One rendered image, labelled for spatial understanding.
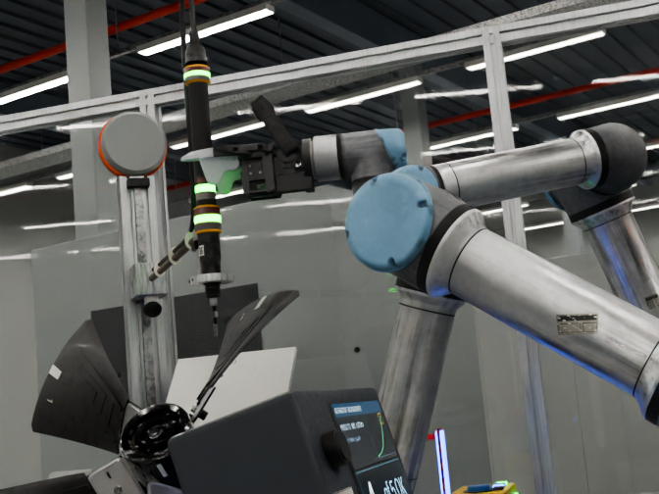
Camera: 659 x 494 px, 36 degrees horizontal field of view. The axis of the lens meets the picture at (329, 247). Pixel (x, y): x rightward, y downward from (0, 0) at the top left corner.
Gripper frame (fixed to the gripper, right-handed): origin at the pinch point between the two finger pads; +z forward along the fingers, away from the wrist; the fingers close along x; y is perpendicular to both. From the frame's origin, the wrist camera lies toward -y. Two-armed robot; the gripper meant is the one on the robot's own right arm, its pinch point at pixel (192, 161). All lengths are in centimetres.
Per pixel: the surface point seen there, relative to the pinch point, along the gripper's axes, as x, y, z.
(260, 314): 13.3, 25.3, -7.0
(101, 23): 597, -273, 200
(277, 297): 14.5, 22.6, -10.0
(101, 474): -2, 50, 18
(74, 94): 590, -214, 223
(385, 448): -69, 46, -31
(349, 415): -77, 43, -29
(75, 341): 17.0, 26.6, 27.9
